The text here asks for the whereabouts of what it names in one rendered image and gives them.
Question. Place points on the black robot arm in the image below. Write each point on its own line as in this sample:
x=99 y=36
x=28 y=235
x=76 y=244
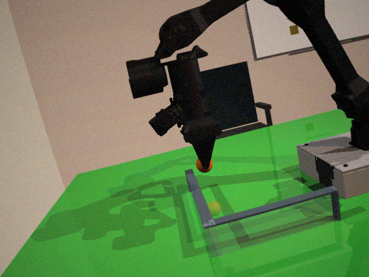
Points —
x=147 y=76

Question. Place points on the grey l-shaped wall top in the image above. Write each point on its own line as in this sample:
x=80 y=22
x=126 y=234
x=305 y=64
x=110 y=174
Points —
x=208 y=221

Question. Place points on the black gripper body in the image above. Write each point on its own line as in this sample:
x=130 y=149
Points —
x=197 y=121

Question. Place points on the clear l-shaped low wall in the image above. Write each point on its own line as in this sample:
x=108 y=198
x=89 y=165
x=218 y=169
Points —
x=266 y=227

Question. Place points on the orange-brown ball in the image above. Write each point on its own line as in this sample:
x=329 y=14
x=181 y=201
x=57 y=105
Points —
x=201 y=169

